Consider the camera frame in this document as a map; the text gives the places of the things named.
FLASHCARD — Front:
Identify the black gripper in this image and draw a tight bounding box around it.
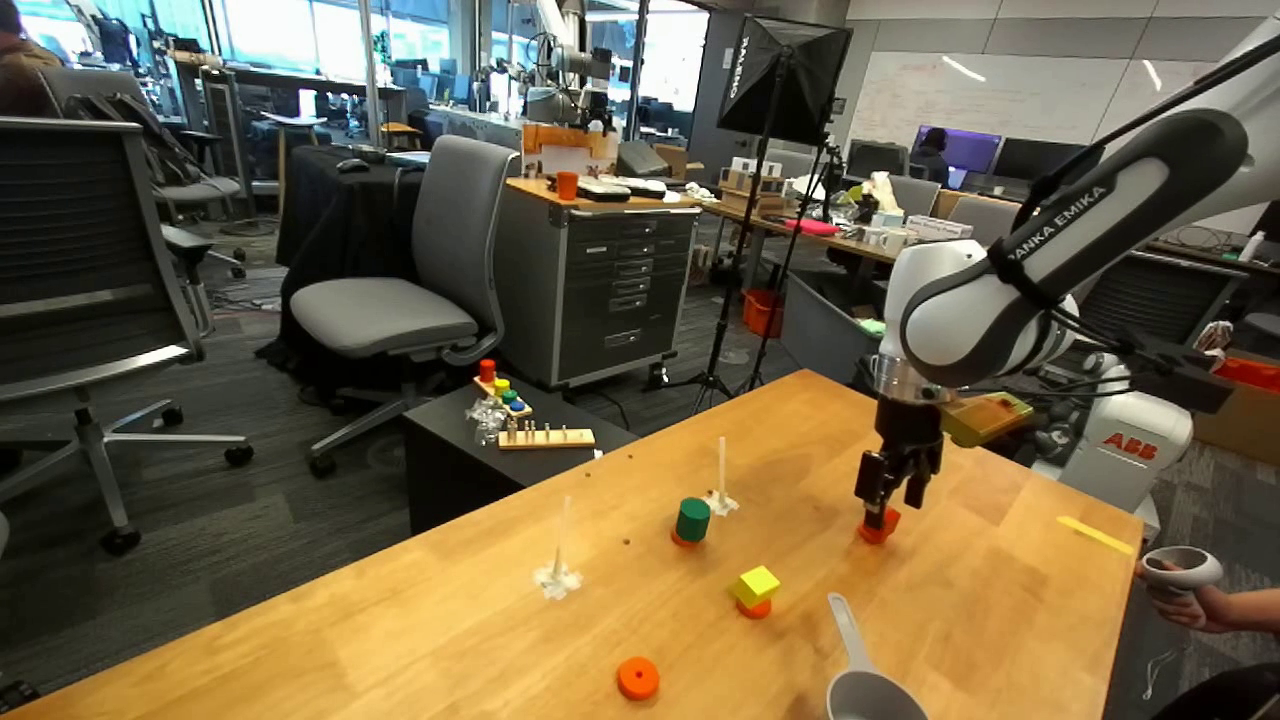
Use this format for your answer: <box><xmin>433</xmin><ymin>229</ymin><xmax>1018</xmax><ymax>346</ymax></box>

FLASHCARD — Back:
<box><xmin>854</xmin><ymin>400</ymin><xmax>942</xmax><ymax>515</ymax></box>

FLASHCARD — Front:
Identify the yellow cube block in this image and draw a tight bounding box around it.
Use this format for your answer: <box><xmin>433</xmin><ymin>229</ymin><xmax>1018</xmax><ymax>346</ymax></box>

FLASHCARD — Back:
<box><xmin>731</xmin><ymin>563</ymin><xmax>781</xmax><ymax>610</ymax></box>

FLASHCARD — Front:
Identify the green cylinder block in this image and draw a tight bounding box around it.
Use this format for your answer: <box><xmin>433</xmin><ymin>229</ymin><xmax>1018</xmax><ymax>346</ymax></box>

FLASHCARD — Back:
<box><xmin>672</xmin><ymin>496</ymin><xmax>712</xmax><ymax>546</ymax></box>

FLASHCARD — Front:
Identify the white ABB robot base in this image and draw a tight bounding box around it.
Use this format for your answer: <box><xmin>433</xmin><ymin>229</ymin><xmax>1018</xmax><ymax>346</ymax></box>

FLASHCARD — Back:
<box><xmin>1061</xmin><ymin>354</ymin><xmax>1193</xmax><ymax>513</ymax></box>

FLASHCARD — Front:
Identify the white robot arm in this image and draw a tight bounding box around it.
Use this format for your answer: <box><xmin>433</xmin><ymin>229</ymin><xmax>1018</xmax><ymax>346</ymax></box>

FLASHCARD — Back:
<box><xmin>854</xmin><ymin>16</ymin><xmax>1280</xmax><ymax>535</ymax></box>

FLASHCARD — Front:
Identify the grey measuring cup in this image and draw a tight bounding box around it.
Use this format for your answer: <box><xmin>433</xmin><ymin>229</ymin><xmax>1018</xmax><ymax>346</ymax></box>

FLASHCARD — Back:
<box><xmin>825</xmin><ymin>593</ymin><xmax>926</xmax><ymax>720</ymax></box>

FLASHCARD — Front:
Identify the operator hand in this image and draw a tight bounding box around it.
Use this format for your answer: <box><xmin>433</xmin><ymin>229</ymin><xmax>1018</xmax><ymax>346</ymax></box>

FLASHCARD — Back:
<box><xmin>1150</xmin><ymin>587</ymin><xmax>1236</xmax><ymax>633</ymax></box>

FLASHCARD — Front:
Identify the orange disc under yellow block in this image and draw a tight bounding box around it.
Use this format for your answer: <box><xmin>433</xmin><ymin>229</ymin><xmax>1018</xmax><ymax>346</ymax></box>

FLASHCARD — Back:
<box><xmin>734</xmin><ymin>600</ymin><xmax>772</xmax><ymax>621</ymax></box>

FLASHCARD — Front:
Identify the yellow tape strip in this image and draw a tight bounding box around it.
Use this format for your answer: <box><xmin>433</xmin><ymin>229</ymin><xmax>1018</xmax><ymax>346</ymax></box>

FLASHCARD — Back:
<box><xmin>1056</xmin><ymin>515</ymin><xmax>1137</xmax><ymax>557</ymax></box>

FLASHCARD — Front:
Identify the white VR controller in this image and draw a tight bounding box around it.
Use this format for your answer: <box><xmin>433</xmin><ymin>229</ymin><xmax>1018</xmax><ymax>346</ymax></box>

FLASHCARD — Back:
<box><xmin>1141</xmin><ymin>546</ymin><xmax>1224</xmax><ymax>596</ymax></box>

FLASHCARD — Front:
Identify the orange disc with hole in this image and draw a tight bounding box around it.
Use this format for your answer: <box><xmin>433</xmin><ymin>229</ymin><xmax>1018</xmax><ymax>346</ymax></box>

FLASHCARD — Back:
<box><xmin>613</xmin><ymin>658</ymin><xmax>660</xmax><ymax>700</ymax></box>

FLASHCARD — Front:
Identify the grey drawer cabinet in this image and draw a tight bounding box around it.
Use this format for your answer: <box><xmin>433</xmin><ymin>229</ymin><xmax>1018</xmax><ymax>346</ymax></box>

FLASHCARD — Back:
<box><xmin>496</xmin><ymin>179</ymin><xmax>695</xmax><ymax>389</ymax></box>

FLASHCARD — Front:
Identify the black softbox light stand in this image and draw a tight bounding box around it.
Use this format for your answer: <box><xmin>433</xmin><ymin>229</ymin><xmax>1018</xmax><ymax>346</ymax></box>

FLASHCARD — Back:
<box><xmin>695</xmin><ymin>16</ymin><xmax>854</xmax><ymax>400</ymax></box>

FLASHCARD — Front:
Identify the colourful stacking toy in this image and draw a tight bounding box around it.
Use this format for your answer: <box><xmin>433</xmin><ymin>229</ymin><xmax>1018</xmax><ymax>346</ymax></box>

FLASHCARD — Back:
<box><xmin>470</xmin><ymin>358</ymin><xmax>532</xmax><ymax>419</ymax></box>

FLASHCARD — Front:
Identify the black low side table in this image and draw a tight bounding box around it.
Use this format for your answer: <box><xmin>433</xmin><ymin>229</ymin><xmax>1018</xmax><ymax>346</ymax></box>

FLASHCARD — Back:
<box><xmin>399</xmin><ymin>389</ymin><xmax>591</xmax><ymax>534</ymax></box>

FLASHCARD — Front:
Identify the grey office chair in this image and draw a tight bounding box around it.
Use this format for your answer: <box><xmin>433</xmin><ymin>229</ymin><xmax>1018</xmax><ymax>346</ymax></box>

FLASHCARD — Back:
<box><xmin>286</xmin><ymin>136</ymin><xmax>516</xmax><ymax>478</ymax></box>

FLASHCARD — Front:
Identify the black mesh office chair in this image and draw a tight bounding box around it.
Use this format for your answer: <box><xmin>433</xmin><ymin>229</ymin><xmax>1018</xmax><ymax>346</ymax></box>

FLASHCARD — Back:
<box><xmin>0</xmin><ymin>116</ymin><xmax>257</xmax><ymax>557</ymax></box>

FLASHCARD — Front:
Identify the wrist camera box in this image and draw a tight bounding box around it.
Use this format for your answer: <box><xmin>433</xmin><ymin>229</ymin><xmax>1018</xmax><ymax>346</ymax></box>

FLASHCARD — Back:
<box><xmin>942</xmin><ymin>391</ymin><xmax>1036</xmax><ymax>447</ymax></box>

